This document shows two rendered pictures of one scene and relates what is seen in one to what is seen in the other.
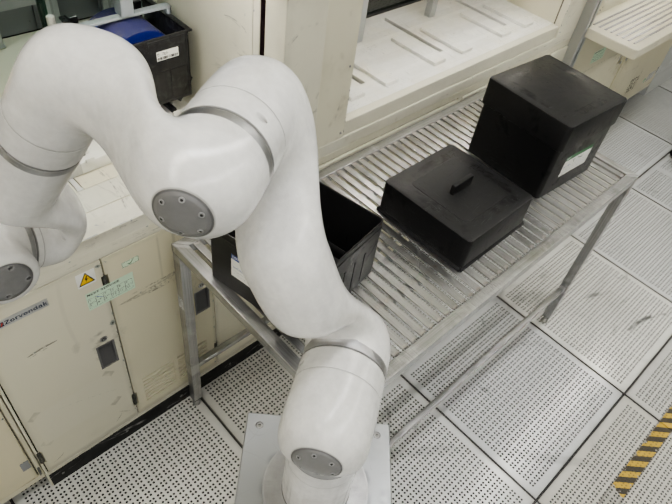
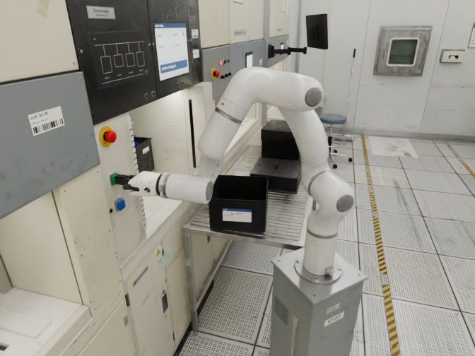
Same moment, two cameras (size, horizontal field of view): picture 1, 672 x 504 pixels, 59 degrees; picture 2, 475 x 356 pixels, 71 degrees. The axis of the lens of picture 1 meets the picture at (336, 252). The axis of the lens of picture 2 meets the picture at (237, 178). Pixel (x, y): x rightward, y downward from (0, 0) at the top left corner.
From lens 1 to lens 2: 83 cm
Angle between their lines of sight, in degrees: 28
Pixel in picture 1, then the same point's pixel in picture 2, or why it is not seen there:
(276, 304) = (318, 144)
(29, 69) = (244, 80)
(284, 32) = (204, 119)
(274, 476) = (301, 270)
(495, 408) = not seen: hidden behind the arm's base
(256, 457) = (288, 269)
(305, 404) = (331, 186)
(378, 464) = not seen: hidden behind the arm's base
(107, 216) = (157, 218)
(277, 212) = (308, 114)
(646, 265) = not seen: hidden behind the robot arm
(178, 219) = (314, 97)
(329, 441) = (347, 190)
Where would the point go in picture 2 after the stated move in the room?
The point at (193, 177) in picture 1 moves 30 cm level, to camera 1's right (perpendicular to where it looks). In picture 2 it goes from (315, 83) to (396, 76)
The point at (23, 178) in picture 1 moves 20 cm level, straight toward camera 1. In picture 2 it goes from (233, 126) to (298, 135)
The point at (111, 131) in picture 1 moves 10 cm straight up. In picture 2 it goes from (278, 86) to (280, 48)
